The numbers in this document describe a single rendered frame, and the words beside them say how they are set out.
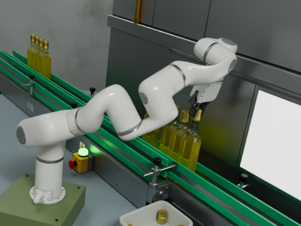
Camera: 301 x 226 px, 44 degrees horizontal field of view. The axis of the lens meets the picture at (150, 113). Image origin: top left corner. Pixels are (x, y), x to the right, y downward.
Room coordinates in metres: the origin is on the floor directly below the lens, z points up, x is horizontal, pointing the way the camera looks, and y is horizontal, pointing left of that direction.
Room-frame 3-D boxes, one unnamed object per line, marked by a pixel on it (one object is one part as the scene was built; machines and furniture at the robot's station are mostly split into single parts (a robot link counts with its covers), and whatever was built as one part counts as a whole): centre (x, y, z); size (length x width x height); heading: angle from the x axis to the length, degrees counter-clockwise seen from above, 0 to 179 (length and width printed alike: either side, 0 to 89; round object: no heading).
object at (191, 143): (1.31, -0.17, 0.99); 0.06 x 0.06 x 0.21; 43
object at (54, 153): (1.15, 0.33, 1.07); 0.13 x 0.10 x 0.16; 142
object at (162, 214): (1.18, -0.10, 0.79); 0.04 x 0.04 x 0.04
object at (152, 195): (1.26, -0.08, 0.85); 0.09 x 0.04 x 0.07; 134
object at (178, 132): (1.36, -0.13, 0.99); 0.06 x 0.06 x 0.21; 45
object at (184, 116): (1.36, -0.13, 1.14); 0.04 x 0.04 x 0.04
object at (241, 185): (1.21, -0.38, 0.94); 0.07 x 0.04 x 0.13; 134
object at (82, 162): (1.51, 0.28, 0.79); 0.07 x 0.07 x 0.07; 44
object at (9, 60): (1.94, 0.51, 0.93); 1.75 x 0.01 x 0.08; 44
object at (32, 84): (1.98, 0.70, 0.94); 0.07 x 0.04 x 0.13; 134
